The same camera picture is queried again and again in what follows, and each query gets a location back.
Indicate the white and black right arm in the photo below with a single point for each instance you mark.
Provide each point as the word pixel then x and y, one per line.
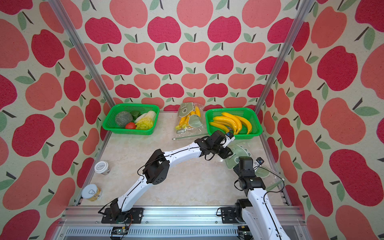
pixel 256 210

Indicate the zip-top bag with dinosaur print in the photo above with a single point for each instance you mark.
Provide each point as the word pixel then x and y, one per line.
pixel 243 149

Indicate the green pepper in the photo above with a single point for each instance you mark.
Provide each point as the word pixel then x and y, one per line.
pixel 135 115

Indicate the green basket with vegetables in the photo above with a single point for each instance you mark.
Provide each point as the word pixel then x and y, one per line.
pixel 109 123

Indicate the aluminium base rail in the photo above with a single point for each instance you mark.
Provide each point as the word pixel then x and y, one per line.
pixel 163 223

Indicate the bananas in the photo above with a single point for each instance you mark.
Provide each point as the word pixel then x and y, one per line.
pixel 193 120

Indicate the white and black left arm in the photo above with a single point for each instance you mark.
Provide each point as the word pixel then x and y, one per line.
pixel 155 171

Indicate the yellow-lidded white jar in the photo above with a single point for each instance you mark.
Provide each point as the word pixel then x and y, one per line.
pixel 91 192

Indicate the red tomato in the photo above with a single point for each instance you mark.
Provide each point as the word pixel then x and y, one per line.
pixel 131 126

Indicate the green broccoli head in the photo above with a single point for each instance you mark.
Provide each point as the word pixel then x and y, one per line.
pixel 123 118

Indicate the yellow-green cabbage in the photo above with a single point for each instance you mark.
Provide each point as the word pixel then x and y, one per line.
pixel 145 121

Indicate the yellow banana bunch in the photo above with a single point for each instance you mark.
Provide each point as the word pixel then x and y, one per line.
pixel 227 122

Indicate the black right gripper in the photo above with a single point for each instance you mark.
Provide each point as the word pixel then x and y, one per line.
pixel 236 169

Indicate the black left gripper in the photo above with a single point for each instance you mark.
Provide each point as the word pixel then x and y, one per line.
pixel 226 154

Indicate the aluminium frame post left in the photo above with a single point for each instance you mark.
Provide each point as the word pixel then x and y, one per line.
pixel 71 31

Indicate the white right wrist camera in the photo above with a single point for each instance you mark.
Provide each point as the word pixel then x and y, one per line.
pixel 259 161

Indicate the empty green plastic basket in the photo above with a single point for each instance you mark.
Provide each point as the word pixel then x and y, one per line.
pixel 242 112

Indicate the small white lidded bottle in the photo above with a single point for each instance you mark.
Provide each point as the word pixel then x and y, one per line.
pixel 102 168

